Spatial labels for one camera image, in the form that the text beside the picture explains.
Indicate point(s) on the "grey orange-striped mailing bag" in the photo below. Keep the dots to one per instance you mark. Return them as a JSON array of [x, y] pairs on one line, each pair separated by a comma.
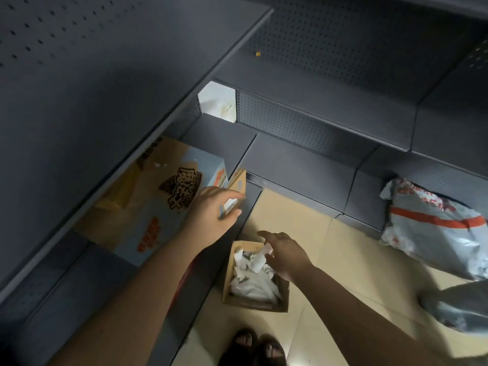
[[430, 228]]

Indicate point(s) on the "plain grey plastic bag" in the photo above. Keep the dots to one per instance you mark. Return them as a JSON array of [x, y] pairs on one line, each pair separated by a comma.
[[457, 306]]

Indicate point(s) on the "person's right forearm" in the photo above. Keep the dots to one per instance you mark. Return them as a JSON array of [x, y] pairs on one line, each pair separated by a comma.
[[362, 323]]

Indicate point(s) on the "person's left thumb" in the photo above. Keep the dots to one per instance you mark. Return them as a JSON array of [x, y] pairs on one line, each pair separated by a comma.
[[231, 217]]

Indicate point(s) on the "person's right thumb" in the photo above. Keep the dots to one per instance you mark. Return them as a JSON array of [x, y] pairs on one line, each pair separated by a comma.
[[270, 259]]

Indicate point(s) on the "small brown cardboard box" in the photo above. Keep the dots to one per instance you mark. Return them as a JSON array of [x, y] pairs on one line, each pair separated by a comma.
[[238, 186]]

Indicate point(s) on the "black sandal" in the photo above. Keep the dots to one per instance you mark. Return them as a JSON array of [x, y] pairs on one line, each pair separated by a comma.
[[272, 352], [241, 348]]

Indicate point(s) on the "open brown cardboard box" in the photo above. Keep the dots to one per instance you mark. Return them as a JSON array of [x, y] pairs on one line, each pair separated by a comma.
[[228, 278]]

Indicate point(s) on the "dark grey metal shelving unit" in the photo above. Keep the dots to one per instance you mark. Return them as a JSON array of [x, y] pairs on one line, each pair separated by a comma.
[[343, 91], [95, 91]]

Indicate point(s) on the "person's right hand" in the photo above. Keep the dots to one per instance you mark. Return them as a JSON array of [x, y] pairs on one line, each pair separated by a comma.
[[288, 257]]

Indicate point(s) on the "pile of white paper packets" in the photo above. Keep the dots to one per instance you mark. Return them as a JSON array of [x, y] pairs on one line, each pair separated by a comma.
[[253, 282]]

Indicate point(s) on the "person's left forearm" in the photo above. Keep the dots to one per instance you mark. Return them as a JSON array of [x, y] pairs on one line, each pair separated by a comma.
[[137, 301]]

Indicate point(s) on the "large printed cardboard carton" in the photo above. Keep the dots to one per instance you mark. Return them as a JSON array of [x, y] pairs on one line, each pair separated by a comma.
[[152, 209]]

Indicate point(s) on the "person's left hand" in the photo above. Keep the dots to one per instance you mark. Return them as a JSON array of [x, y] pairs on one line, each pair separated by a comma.
[[206, 217]]

